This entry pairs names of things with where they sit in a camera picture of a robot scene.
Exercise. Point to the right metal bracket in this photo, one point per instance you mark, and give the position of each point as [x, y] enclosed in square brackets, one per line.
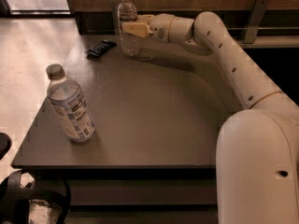
[250, 31]

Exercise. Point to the grey drawer cabinet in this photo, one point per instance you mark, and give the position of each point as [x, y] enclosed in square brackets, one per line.
[152, 157]

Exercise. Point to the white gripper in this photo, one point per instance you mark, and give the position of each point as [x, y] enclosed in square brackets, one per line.
[160, 27]

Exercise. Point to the large labelled water bottle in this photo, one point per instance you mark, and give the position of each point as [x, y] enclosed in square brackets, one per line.
[68, 102]

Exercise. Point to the wooden wall bench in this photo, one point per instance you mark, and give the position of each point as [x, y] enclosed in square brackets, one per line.
[279, 26]

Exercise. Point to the clear plastic water bottle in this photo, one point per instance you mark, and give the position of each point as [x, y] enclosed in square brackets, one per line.
[127, 13]

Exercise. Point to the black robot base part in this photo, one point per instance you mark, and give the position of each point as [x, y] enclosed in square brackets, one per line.
[15, 199]

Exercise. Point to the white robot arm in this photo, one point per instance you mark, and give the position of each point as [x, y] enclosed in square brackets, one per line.
[257, 150]

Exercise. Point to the dark rxbar blueberry wrapper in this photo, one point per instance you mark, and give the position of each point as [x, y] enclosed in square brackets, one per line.
[100, 49]

